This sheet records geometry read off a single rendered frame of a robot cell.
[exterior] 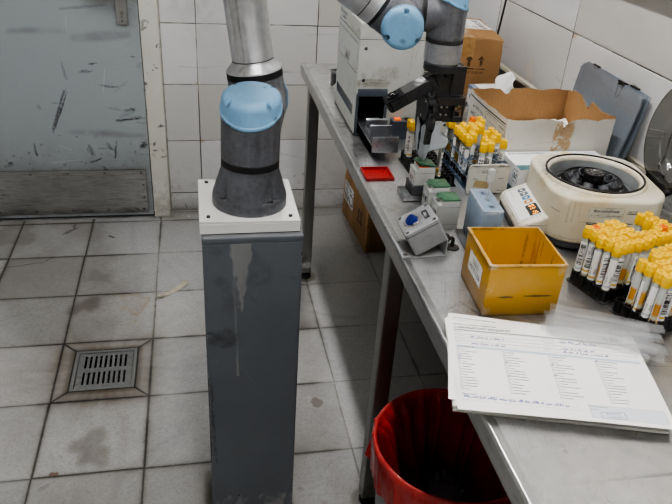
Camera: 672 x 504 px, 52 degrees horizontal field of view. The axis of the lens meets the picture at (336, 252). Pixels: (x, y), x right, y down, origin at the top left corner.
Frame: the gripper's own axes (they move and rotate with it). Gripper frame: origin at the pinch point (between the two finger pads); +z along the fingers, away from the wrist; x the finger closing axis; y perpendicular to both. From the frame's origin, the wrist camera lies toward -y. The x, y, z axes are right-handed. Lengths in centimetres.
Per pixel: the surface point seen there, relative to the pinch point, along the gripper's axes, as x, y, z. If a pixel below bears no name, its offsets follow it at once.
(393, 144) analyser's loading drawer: 20.7, 0.3, 5.8
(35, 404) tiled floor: 39, -100, 97
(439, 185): -8.9, 2.2, 3.3
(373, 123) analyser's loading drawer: 30.8, -2.6, 4.0
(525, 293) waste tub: -46.7, 5.1, 5.5
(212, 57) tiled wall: 169, -40, 24
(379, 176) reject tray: 10.6, -5.4, 9.8
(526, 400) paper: -68, -4, 8
